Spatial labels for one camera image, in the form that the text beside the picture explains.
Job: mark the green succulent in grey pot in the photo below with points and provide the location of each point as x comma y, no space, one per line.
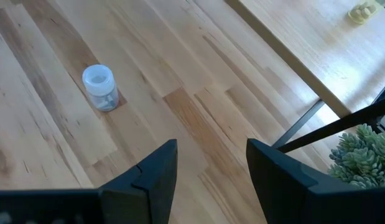
360,155

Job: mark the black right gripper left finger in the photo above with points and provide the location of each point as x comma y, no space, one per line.
148,199

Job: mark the wooden shelf black frame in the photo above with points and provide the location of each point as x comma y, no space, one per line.
319,46

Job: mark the clear pill bottle white cap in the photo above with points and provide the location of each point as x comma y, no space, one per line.
100,90

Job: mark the yellow-green pill vial white cap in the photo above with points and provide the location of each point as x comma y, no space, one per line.
361,14

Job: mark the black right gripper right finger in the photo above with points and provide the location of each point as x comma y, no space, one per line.
279,193

